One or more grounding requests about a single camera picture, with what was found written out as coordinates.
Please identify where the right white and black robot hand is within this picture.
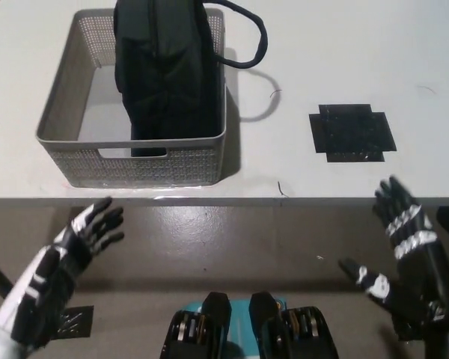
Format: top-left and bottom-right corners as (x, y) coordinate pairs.
(338, 175), (449, 342)

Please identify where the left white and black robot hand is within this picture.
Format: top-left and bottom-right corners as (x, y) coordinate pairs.
(0, 197), (126, 349)

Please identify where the grey perforated plastic basket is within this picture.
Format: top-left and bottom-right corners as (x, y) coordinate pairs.
(35, 7), (228, 188)

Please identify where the dark green lunch bag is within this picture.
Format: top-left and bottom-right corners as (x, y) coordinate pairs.
(112, 0), (269, 159)

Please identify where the black tape patch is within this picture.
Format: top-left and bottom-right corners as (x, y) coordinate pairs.
(308, 102), (398, 164)

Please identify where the black and teal robot torso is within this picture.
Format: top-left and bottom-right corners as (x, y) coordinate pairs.
(160, 290), (340, 359)

